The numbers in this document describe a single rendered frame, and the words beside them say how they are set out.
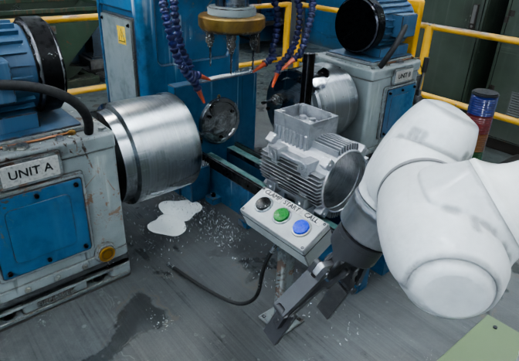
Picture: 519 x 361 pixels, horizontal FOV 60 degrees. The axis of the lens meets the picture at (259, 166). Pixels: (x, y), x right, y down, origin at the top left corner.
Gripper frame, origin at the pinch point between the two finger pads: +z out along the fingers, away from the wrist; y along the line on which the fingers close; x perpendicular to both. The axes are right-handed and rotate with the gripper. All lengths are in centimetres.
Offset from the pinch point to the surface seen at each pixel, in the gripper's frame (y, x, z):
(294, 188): 23.9, 28.2, -1.9
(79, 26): 154, 433, 134
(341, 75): 65, 59, -18
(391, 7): 84, 67, -41
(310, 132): 25.5, 32.9, -14.4
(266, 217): 2.8, 17.5, -6.4
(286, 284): 9.0, 9.8, 5.6
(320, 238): 5.0, 7.5, -10.4
